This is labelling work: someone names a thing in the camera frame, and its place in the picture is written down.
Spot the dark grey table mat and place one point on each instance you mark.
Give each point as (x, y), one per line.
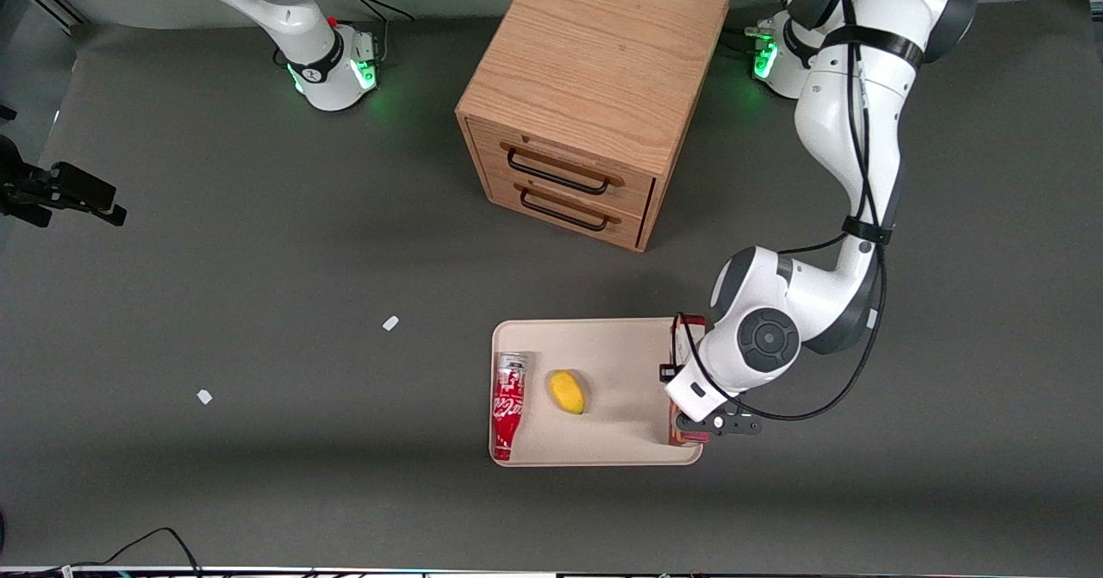
(258, 285)

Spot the red cola can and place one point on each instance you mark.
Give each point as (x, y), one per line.
(508, 406)

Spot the cream plastic tray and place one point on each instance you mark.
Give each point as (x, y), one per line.
(620, 363)

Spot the yellow lemon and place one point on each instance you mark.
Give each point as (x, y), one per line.
(567, 392)

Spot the wooden drawer front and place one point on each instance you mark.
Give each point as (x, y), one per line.
(560, 164)
(564, 212)

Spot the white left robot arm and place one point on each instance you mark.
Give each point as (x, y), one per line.
(849, 147)

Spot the red cookie box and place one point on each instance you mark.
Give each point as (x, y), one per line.
(692, 333)

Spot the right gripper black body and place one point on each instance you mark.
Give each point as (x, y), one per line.
(33, 189)

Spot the wooden drawer cabinet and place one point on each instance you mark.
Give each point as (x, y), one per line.
(595, 52)

